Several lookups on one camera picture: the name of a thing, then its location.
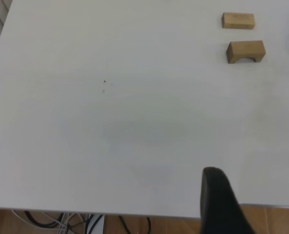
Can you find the flat rectangular wooden block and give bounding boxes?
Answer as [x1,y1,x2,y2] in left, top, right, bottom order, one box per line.
[221,12,256,30]

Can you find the arched wooden block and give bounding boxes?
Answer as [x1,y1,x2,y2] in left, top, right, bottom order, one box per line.
[226,40,267,65]

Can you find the grey cable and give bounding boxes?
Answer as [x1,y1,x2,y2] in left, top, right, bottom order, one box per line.
[11,209,72,234]

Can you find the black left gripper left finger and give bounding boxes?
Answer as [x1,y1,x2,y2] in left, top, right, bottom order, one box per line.
[199,167,256,234]

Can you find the black cable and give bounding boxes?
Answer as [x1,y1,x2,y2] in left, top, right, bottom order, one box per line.
[118,215,152,234]
[24,211,62,229]

